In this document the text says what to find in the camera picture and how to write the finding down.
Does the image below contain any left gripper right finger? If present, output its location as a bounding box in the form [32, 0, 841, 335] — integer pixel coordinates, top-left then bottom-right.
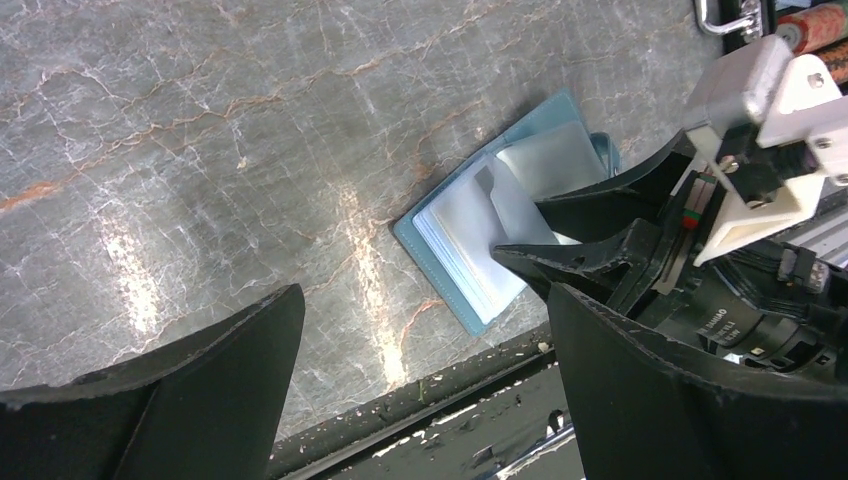
[547, 284, 847, 479]

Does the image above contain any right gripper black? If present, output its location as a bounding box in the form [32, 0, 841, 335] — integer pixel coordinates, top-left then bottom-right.
[492, 132, 847, 381]

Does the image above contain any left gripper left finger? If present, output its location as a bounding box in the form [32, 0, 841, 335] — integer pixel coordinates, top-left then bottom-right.
[1, 284, 305, 479]

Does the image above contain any blue card holder wallet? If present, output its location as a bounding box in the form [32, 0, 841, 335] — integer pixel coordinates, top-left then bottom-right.
[393, 89, 621, 336]

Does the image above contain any black poker chip case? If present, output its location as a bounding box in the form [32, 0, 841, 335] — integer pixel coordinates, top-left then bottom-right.
[693, 0, 848, 87]

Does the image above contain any orange green chip row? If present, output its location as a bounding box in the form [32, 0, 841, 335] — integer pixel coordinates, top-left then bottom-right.
[775, 1, 847, 55]

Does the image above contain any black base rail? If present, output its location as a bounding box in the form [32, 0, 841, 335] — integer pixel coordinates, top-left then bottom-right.
[266, 325, 568, 479]

